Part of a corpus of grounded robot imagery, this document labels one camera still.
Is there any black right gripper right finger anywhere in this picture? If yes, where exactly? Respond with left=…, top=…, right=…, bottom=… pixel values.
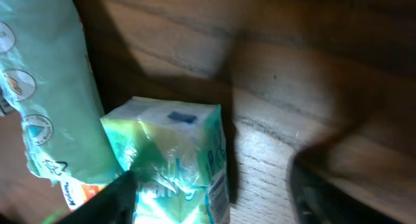
left=289, top=153, right=400, bottom=224

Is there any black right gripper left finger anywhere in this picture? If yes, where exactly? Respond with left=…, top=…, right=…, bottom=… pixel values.
left=58, top=171, right=137, bottom=224

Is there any orange Kleenex tissue pack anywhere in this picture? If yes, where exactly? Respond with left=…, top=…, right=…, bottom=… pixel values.
left=60, top=182, right=105, bottom=212

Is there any green Kleenex tissue pack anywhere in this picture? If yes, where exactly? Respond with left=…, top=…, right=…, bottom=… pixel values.
left=100, top=97, right=230, bottom=224

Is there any teal wet wipes pack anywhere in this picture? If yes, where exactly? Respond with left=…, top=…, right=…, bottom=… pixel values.
left=1, top=0, right=118, bottom=184

